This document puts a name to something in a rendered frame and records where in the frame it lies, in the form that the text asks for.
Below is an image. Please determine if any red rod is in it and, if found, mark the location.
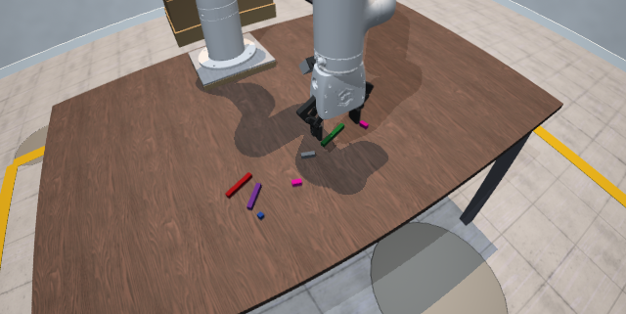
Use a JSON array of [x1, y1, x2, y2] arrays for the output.
[[225, 173, 252, 198]]

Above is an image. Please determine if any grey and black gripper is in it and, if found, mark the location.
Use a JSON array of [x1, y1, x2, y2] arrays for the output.
[[296, 61, 374, 141]]

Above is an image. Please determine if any grey rod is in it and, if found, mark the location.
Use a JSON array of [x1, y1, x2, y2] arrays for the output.
[[301, 151, 315, 159]]

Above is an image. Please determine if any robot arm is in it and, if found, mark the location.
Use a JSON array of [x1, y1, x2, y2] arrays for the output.
[[196, 0, 396, 74]]

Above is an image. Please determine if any green rod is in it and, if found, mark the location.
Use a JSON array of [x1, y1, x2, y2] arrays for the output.
[[321, 123, 344, 148]]

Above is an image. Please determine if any purple rod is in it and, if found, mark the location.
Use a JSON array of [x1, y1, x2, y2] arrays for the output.
[[246, 183, 262, 210]]

